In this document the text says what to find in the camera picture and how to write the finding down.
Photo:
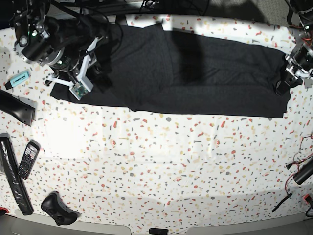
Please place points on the small red connector block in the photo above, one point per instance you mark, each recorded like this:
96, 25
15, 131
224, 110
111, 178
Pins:
308, 199

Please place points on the long black bar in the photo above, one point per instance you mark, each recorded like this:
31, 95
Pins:
11, 171

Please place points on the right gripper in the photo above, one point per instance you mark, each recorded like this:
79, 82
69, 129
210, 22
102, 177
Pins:
74, 71

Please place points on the black cylinder with wires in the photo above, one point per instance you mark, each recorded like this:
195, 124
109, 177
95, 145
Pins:
305, 172

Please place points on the light blue highlighter pen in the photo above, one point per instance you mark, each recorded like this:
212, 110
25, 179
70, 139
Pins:
18, 79

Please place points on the terrazzo patterned table cloth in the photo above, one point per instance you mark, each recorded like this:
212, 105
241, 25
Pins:
137, 170

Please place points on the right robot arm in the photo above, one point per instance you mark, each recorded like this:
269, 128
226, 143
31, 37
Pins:
50, 34

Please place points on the black curved plastic handle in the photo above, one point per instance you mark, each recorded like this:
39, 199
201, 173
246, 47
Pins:
16, 108

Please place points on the black remote control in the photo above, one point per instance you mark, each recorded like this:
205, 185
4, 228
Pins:
28, 160

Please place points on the black game controller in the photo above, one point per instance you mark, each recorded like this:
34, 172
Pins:
58, 211

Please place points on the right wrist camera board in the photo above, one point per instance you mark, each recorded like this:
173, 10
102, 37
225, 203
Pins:
80, 90

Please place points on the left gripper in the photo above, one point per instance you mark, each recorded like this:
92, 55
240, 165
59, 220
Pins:
299, 66

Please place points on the red clamp at edge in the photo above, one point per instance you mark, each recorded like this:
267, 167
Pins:
3, 211

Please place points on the black T-shirt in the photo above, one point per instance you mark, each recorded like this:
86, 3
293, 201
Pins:
181, 73

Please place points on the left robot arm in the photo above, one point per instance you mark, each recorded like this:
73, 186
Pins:
300, 16

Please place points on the small black usb stick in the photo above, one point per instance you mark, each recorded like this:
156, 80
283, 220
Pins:
158, 231

